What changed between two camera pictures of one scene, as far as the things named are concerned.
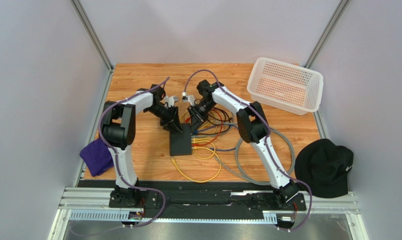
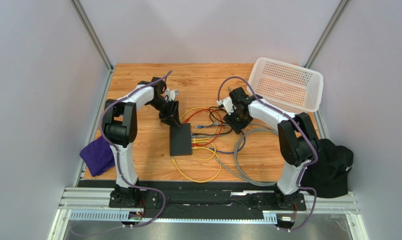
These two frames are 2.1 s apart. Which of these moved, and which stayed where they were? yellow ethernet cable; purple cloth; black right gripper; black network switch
Moved: black right gripper
Stayed: purple cloth; black network switch; yellow ethernet cable
